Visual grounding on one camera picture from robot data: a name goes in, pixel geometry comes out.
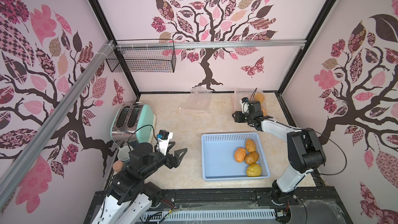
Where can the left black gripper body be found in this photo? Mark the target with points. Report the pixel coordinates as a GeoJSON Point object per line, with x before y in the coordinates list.
{"type": "Point", "coordinates": [158, 159]}

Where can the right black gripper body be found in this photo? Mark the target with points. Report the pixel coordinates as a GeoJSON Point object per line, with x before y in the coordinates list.
{"type": "Point", "coordinates": [241, 115]}

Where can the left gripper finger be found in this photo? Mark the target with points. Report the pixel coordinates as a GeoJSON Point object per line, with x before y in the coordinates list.
{"type": "Point", "coordinates": [179, 155]}
{"type": "Point", "coordinates": [170, 146]}

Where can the orange potato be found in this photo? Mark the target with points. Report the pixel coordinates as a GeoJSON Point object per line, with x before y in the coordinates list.
{"type": "Point", "coordinates": [250, 145]}
{"type": "Point", "coordinates": [252, 158]}
{"type": "Point", "coordinates": [259, 97]}
{"type": "Point", "coordinates": [240, 154]}

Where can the clear zipper bag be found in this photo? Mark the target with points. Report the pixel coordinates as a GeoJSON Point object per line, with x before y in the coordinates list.
{"type": "Point", "coordinates": [198, 101]}
{"type": "Point", "coordinates": [252, 95]}

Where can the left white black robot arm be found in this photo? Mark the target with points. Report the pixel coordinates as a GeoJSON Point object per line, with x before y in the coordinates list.
{"type": "Point", "coordinates": [128, 196]}

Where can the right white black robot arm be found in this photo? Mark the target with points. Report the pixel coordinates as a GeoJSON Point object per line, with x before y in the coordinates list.
{"type": "Point", "coordinates": [305, 152]}

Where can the blue floral mug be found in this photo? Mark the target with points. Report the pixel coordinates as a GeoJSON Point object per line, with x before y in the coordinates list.
{"type": "Point", "coordinates": [124, 153]}

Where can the cork stopper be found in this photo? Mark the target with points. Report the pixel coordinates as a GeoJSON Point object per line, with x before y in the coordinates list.
{"type": "Point", "coordinates": [117, 166]}

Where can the mint green toaster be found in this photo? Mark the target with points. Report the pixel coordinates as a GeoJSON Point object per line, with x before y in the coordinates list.
{"type": "Point", "coordinates": [133, 122]}

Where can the light blue plastic basket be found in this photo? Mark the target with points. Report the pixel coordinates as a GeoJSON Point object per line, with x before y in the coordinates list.
{"type": "Point", "coordinates": [218, 162]}

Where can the yellow green potato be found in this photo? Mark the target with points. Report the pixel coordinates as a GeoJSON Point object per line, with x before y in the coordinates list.
{"type": "Point", "coordinates": [254, 170]}

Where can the white vent strip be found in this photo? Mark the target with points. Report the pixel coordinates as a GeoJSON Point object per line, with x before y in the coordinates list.
{"type": "Point", "coordinates": [180, 216]}

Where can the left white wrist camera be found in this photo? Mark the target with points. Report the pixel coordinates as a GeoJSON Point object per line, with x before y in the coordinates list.
{"type": "Point", "coordinates": [163, 139]}

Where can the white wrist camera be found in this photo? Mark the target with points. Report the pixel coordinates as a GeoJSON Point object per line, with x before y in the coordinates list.
{"type": "Point", "coordinates": [244, 104]}
{"type": "Point", "coordinates": [163, 139]}

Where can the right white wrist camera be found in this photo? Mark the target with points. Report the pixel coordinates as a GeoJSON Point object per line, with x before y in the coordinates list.
{"type": "Point", "coordinates": [244, 104]}

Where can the aluminium frame bar back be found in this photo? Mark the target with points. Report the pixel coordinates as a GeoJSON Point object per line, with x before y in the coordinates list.
{"type": "Point", "coordinates": [217, 44]}

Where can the aluminium frame bar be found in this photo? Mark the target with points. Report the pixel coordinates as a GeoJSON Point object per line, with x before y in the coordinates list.
{"type": "Point", "coordinates": [217, 44]}
{"type": "Point", "coordinates": [19, 168]}

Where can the black wire basket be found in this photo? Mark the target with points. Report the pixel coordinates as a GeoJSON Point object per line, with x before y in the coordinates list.
{"type": "Point", "coordinates": [144, 56]}

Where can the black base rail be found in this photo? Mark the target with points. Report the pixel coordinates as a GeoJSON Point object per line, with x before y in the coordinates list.
{"type": "Point", "coordinates": [309, 205]}

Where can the aluminium frame bar left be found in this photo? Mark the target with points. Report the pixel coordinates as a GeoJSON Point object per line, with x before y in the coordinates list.
{"type": "Point", "coordinates": [19, 168]}

